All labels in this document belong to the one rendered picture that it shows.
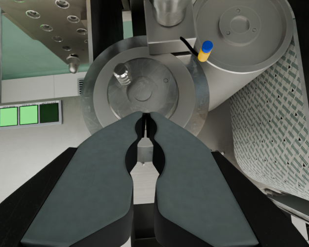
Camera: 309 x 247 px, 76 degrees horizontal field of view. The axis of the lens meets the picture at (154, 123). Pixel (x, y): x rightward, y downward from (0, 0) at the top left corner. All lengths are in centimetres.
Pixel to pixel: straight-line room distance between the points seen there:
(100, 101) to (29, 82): 347
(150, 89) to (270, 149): 21
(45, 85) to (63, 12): 308
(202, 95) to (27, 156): 55
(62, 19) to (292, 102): 44
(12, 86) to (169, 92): 367
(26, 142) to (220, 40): 57
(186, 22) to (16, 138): 58
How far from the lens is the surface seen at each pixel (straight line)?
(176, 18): 21
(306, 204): 48
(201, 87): 23
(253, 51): 27
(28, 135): 67
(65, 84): 339
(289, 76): 30
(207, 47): 18
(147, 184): 56
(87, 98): 24
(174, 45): 22
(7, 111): 71
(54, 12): 49
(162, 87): 21
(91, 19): 29
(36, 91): 359
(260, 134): 37
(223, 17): 28
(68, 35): 55
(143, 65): 22
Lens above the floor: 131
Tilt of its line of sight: 7 degrees down
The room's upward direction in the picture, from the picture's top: 175 degrees clockwise
